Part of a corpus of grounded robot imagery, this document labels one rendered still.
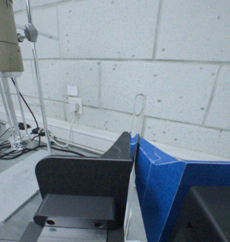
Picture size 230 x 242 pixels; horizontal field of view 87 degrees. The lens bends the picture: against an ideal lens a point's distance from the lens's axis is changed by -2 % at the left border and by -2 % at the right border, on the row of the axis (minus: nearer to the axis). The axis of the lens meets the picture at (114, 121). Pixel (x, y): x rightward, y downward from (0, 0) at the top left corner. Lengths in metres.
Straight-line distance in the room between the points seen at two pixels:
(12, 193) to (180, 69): 0.72
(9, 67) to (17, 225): 0.43
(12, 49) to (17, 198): 0.45
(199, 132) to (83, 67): 0.57
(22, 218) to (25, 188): 0.10
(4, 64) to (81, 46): 0.33
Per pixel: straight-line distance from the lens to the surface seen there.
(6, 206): 0.55
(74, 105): 0.68
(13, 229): 0.51
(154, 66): 0.54
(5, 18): 0.47
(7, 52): 0.45
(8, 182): 0.63
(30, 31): 0.55
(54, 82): 0.78
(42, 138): 0.82
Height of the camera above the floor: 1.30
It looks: 21 degrees down
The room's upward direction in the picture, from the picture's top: 3 degrees clockwise
